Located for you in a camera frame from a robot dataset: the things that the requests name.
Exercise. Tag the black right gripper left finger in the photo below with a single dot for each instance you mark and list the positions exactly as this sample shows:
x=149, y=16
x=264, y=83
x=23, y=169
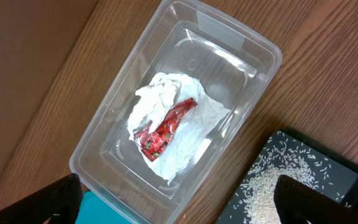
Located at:
x=56, y=203

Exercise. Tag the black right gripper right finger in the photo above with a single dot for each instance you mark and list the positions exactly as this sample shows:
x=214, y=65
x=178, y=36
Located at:
x=297, y=203

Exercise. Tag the red foil snack wrapper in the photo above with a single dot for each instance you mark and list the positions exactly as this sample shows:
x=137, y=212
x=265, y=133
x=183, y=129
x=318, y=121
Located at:
x=154, y=143

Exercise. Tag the large white napkin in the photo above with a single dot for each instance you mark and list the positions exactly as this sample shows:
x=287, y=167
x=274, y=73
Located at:
x=155, y=100

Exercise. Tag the clear plastic waste bin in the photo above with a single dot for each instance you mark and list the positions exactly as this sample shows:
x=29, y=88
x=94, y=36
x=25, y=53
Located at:
x=233, y=63

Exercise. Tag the teal serving tray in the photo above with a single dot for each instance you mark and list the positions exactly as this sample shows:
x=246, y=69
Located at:
x=94, y=211

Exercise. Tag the spilled white rice pile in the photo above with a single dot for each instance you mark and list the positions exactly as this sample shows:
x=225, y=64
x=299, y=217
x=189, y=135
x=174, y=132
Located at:
x=252, y=202

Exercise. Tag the black rectangular tray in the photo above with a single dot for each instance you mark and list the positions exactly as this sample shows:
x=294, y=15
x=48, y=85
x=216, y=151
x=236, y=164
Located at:
x=353, y=193

